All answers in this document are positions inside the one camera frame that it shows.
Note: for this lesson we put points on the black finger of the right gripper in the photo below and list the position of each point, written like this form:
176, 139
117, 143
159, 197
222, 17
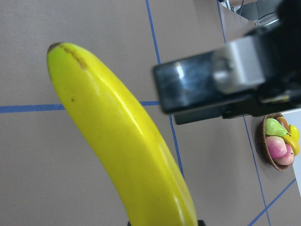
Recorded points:
205, 86

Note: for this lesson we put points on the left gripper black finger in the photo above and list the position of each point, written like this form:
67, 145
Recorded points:
200, 223

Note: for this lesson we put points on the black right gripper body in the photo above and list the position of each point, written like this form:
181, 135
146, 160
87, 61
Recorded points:
279, 48

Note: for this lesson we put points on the yellow banana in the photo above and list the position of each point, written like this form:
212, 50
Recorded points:
292, 139
123, 136

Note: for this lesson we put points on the woven fruit basket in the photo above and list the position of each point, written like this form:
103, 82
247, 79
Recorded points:
261, 142

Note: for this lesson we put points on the orange mango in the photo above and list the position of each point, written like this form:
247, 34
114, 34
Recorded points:
283, 122

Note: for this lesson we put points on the green pear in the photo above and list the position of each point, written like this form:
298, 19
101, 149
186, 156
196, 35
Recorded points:
274, 128

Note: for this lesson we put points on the pink peach lower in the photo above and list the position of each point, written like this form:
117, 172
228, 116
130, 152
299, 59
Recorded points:
276, 146

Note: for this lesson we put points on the pink peach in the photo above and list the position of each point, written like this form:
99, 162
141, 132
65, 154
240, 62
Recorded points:
276, 146
286, 159

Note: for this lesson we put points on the pink peach upper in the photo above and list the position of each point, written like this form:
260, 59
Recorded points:
286, 159

